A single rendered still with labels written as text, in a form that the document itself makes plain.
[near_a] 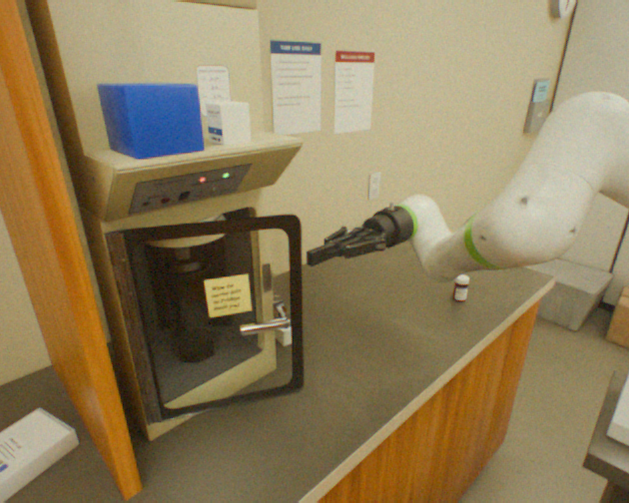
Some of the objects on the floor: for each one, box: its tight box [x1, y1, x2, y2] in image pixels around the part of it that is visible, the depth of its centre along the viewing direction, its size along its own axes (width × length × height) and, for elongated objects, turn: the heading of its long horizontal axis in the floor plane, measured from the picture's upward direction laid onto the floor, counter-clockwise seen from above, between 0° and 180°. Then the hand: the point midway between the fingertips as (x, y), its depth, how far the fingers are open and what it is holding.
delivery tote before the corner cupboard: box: [526, 257, 614, 331], centre depth 298 cm, size 61×44×33 cm
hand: (321, 253), depth 84 cm, fingers closed
